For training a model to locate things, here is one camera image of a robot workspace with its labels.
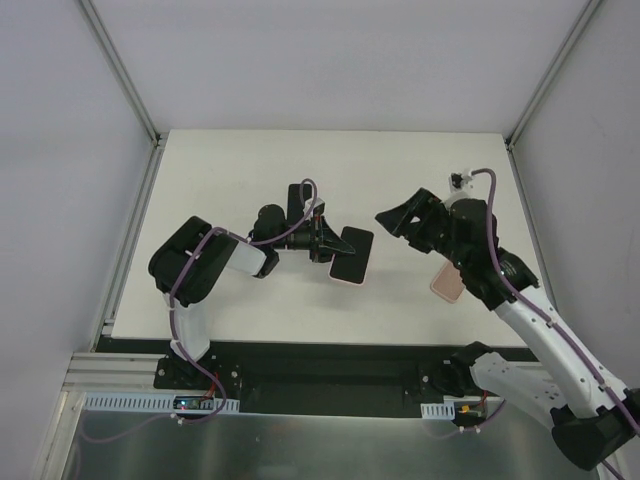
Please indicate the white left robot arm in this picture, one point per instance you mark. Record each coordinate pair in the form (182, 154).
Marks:
(188, 265)

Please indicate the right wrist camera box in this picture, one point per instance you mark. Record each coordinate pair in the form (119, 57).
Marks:
(459, 186)

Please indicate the left white cable duct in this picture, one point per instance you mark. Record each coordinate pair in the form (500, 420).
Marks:
(158, 403)

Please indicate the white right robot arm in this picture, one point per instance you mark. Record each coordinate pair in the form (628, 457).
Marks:
(589, 411)

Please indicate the left aluminium frame post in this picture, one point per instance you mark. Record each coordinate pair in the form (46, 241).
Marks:
(109, 50)

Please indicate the white cable duct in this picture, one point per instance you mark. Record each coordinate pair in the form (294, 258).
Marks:
(158, 403)
(438, 411)

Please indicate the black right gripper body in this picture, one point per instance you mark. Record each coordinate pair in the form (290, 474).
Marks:
(430, 220)

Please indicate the black smartphone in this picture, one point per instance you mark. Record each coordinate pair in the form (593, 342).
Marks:
(352, 255)
(298, 194)

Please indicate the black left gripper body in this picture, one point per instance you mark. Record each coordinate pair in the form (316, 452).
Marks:
(319, 239)

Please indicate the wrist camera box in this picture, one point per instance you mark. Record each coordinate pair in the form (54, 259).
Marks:
(459, 186)
(315, 205)

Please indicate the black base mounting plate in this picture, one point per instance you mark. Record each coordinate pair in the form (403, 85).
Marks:
(379, 381)

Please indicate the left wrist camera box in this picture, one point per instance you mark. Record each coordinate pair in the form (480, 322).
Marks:
(315, 205)

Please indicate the pink silicone phone case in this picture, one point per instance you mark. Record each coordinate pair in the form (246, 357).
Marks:
(448, 284)

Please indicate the right white cable duct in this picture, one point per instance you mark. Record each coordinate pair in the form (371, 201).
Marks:
(438, 411)

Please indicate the aluminium frame post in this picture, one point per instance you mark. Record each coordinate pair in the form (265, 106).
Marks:
(569, 43)
(109, 50)

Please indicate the aluminium table edge rail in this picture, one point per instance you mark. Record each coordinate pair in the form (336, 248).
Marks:
(110, 372)

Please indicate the right aluminium frame post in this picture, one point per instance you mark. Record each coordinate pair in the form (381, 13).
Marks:
(569, 43)

